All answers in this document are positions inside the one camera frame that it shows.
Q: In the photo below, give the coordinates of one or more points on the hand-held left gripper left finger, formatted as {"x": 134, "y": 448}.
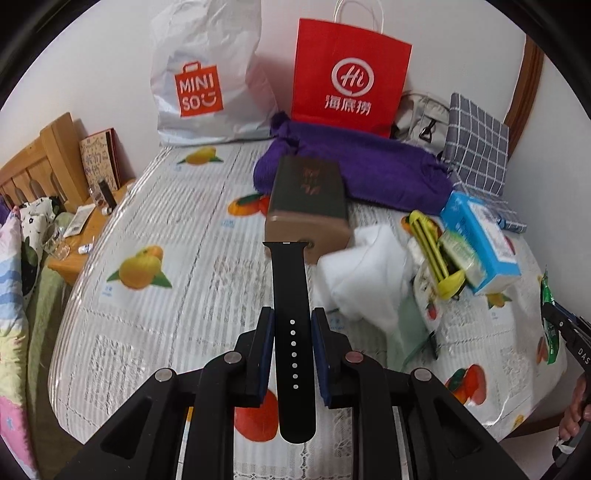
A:
{"x": 267, "y": 355}

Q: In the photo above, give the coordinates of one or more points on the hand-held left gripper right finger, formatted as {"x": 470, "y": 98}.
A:
{"x": 321, "y": 355}

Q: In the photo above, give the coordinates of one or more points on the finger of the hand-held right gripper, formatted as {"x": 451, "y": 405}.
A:
{"x": 561, "y": 316}

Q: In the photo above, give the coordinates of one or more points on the green snack packet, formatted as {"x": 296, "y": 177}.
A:
{"x": 551, "y": 334}

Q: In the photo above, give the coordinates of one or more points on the person's right hand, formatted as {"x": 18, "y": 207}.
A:
{"x": 572, "y": 410}

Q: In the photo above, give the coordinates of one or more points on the light green cloth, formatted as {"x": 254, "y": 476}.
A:
{"x": 408, "y": 332}

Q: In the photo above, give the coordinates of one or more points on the blue tissue box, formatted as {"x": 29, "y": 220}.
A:
{"x": 482, "y": 226}

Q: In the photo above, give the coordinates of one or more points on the white printed plastic packet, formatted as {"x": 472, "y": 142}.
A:
{"x": 427, "y": 295}

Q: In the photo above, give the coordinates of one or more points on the light green small packet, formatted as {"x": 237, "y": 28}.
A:
{"x": 457, "y": 251}

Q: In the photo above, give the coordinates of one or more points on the brown and green box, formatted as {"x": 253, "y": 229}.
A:
{"x": 304, "y": 203}

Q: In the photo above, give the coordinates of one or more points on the purple knitted cloth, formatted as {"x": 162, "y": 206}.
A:
{"x": 378, "y": 170}

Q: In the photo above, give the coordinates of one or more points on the grey checked cushion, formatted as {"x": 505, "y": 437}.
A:
{"x": 475, "y": 138}

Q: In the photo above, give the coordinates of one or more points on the wooden nightstand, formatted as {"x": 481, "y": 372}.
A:
{"x": 76, "y": 263}

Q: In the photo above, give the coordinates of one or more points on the small black bottle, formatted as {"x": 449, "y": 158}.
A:
{"x": 106, "y": 196}

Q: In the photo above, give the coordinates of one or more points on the white paper packet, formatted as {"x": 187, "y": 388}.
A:
{"x": 79, "y": 221}

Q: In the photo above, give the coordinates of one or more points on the clear drinking glass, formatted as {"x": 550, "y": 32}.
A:
{"x": 56, "y": 242}

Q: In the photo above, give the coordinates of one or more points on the beige backpack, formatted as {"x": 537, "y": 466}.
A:
{"x": 415, "y": 120}

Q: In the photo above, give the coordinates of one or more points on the colourful quilt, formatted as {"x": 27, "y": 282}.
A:
{"x": 18, "y": 323}

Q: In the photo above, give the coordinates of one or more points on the brown book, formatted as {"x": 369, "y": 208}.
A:
{"x": 99, "y": 159}

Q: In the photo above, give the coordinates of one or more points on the black and white cloth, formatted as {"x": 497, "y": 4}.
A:
{"x": 41, "y": 210}

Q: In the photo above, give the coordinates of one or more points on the wooden headboard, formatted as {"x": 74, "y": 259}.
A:
{"x": 51, "y": 152}

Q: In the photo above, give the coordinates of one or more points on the red paper bag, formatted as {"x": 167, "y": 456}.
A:
{"x": 351, "y": 55}

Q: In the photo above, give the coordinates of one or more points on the white plastic shopping bag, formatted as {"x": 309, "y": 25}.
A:
{"x": 203, "y": 55}

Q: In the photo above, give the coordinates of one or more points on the wooden door frame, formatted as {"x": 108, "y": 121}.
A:
{"x": 528, "y": 92}

